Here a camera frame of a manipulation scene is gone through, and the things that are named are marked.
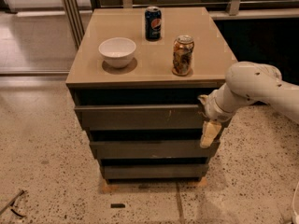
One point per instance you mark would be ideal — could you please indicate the grey middle drawer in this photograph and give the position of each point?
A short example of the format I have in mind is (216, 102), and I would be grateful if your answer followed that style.
(152, 149)

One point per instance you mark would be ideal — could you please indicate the grey drawer cabinet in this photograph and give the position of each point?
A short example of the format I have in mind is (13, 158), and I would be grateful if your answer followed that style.
(148, 79)

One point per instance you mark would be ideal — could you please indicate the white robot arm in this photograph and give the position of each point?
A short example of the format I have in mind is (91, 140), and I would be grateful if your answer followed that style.
(245, 84)

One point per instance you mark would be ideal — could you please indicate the grey top drawer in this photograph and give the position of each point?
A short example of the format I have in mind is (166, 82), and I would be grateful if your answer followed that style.
(140, 117)

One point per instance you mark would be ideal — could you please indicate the small black floor object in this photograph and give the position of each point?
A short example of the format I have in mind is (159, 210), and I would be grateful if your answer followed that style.
(117, 205)

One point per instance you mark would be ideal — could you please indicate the blue pepsi can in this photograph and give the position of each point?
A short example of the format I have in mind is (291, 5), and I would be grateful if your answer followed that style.
(153, 23)

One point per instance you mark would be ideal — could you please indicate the orange patterned can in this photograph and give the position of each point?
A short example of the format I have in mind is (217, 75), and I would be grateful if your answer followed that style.
(182, 55)

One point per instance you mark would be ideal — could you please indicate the grey bottom drawer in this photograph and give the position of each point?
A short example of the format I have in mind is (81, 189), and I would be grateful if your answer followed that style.
(154, 171)

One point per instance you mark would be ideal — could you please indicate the grey drawer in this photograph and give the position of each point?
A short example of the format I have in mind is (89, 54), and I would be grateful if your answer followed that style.
(152, 149)
(140, 117)
(154, 171)

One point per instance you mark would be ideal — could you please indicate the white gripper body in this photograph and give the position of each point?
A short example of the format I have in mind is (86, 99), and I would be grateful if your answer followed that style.
(213, 110)

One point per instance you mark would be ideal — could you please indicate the white ceramic bowl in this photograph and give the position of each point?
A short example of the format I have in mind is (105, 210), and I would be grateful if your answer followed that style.
(118, 52)

